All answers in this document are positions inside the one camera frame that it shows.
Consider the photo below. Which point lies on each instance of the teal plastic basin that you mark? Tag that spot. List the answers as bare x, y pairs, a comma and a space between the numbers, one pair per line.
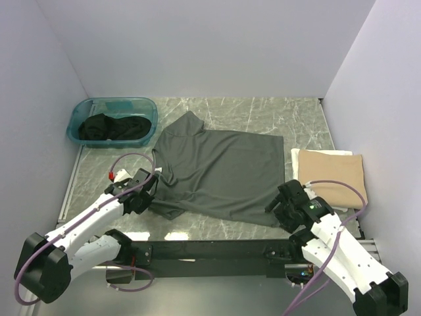
114, 107

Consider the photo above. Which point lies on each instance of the folded tan t shirt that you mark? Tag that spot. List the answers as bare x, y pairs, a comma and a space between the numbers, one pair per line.
341, 171

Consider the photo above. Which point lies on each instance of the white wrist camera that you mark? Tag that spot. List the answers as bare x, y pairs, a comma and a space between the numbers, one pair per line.
120, 175
308, 189

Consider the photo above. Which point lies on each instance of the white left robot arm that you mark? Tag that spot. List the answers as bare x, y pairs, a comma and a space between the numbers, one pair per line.
48, 264

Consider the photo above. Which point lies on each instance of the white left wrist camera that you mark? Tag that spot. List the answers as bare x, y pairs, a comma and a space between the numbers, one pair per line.
120, 175

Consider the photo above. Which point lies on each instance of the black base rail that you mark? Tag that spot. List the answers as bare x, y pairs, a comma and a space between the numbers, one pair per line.
216, 258

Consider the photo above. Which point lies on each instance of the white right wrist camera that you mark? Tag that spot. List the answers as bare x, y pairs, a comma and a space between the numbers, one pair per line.
308, 189

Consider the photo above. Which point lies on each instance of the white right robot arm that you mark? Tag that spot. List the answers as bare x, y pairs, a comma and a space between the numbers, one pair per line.
320, 237

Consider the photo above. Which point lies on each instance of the grey t shirt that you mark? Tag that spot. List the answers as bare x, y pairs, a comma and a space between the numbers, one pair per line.
223, 174

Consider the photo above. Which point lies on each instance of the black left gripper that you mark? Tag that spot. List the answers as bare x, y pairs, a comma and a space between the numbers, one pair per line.
147, 202

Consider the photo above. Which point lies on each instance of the black t shirt in basin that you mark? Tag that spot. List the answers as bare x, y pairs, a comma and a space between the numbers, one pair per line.
102, 127

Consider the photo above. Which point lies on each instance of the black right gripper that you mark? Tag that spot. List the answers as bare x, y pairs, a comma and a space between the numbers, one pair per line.
289, 225

